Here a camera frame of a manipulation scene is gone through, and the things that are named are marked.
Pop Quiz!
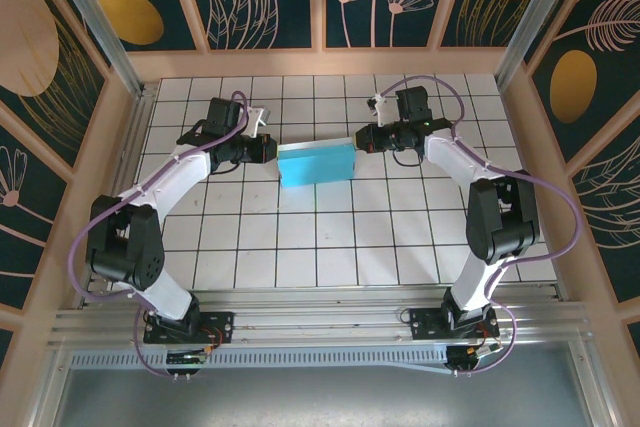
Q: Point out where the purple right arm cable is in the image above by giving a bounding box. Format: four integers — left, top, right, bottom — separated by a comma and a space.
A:
372, 75, 581, 376

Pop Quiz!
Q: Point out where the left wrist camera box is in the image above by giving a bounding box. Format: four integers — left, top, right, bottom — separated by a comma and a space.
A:
244, 105, 272, 138

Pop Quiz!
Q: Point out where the aluminium mounting rail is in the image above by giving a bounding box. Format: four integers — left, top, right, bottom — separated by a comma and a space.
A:
49, 291, 596, 348

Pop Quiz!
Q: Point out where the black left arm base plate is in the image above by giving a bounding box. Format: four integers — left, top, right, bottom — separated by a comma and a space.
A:
143, 310, 236, 346

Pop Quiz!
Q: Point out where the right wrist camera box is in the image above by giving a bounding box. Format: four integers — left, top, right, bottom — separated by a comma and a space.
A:
367, 91, 399, 128

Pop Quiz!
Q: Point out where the small circuit board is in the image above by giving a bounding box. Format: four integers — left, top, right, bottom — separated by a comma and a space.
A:
447, 344, 501, 373
167, 352, 209, 373

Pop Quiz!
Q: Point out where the aluminium side rail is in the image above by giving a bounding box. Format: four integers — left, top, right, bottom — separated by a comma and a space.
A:
79, 91, 159, 308

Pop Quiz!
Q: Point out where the slotted grey cable duct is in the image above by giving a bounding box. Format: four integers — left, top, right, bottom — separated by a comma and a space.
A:
67, 349, 454, 372

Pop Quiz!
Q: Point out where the aluminium frame post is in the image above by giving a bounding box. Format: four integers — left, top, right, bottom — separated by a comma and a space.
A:
494, 0, 586, 88
39, 0, 151, 98

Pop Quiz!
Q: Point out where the grey metal sheet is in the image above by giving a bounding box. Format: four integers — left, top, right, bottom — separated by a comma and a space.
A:
54, 369, 596, 427

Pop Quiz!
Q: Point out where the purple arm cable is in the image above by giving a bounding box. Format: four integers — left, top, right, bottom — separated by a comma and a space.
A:
372, 75, 581, 376
68, 91, 251, 379

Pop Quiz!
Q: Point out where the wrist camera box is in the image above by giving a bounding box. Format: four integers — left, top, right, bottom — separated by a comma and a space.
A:
367, 91, 399, 128
244, 105, 272, 138

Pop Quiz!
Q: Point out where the white and blue paper box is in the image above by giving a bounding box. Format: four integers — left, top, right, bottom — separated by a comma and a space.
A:
276, 136, 358, 190

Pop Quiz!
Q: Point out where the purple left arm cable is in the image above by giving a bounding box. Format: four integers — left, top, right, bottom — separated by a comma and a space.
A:
68, 91, 251, 379

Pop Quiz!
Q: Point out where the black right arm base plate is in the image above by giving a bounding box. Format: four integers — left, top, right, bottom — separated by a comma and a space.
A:
408, 306, 500, 341

